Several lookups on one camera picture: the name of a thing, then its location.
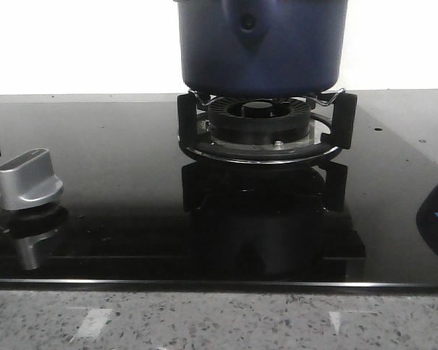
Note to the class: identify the black gas burner head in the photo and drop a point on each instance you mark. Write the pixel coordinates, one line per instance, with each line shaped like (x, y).
(260, 121)

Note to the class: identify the blue cooking pot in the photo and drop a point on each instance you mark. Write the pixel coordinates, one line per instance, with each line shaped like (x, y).
(261, 49)

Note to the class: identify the black pot support grate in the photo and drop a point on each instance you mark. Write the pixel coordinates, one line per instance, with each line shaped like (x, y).
(332, 118)

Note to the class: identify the black glass cooktop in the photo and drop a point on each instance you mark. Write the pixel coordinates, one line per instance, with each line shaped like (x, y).
(136, 213)

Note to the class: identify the silver stove knob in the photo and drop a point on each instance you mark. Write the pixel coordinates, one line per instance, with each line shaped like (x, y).
(29, 181)

